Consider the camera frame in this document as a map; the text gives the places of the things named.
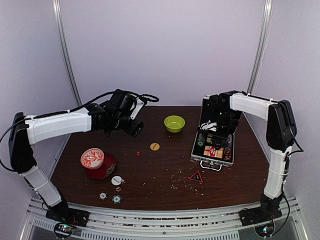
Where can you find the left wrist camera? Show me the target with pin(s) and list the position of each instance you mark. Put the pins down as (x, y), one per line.
(136, 107)

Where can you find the white dealer button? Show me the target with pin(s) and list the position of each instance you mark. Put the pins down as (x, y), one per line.
(116, 180)

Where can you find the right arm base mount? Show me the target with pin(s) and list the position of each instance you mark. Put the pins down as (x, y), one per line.
(254, 216)

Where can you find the red banded card deck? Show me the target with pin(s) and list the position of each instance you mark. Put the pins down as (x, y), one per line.
(213, 152)

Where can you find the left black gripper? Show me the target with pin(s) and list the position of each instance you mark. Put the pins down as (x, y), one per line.
(134, 129)

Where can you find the black red triangle card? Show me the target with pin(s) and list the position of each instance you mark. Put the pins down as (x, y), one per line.
(196, 177)

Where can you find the aluminium frame post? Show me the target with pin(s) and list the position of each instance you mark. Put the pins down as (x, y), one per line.
(261, 46)
(65, 53)

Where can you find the aluminium front rail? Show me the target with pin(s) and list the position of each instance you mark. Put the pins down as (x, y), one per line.
(222, 223)

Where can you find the mixed chip stack in case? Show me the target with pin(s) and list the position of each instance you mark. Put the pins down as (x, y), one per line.
(228, 152)

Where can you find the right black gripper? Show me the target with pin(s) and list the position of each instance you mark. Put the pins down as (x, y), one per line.
(218, 137)

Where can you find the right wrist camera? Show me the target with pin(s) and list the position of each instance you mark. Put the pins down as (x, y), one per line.
(208, 126)

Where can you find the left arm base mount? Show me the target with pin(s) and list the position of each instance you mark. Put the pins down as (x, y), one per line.
(70, 216)

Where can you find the green chip stack in case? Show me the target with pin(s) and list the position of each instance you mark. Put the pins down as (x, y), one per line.
(201, 139)

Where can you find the yellow round button chip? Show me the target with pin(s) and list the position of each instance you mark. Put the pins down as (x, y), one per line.
(155, 146)

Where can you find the aluminium poker chip case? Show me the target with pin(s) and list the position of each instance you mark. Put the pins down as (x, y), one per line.
(216, 108)

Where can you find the right aluminium frame post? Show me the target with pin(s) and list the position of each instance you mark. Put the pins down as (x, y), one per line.
(261, 46)

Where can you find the white red poker chip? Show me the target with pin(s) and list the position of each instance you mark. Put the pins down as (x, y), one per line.
(103, 196)

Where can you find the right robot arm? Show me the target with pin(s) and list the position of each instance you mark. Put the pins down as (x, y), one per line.
(280, 136)

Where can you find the blue banded card deck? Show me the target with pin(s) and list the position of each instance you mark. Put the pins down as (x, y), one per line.
(209, 138)

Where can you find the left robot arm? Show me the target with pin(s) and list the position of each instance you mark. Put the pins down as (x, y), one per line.
(117, 113)

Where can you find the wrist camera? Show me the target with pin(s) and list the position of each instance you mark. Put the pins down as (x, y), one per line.
(208, 126)
(136, 107)

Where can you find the left aluminium frame post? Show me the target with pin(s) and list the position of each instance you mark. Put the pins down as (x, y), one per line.
(65, 53)

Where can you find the green plastic bowl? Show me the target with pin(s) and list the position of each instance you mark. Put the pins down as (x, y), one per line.
(174, 123)

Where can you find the green poker chip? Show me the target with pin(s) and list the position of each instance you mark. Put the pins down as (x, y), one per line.
(117, 199)

